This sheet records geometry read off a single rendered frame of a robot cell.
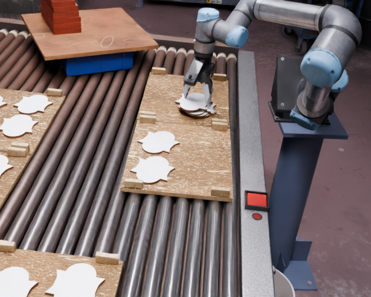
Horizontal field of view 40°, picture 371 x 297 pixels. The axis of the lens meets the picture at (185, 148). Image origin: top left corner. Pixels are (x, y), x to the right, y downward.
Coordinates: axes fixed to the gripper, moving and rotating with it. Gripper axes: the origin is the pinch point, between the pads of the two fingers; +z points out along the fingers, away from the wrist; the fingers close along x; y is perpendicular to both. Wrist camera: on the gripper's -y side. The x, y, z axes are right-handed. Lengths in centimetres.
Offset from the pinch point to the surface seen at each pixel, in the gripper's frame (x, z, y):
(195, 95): 1.9, 0.7, 4.7
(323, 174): -51, 99, 123
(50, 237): 8, 6, -82
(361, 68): -52, 101, 315
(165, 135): 1.6, 3.7, -23.2
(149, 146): 3.4, 3.7, -32.1
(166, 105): 11.5, 5.0, -1.5
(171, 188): -12, 4, -48
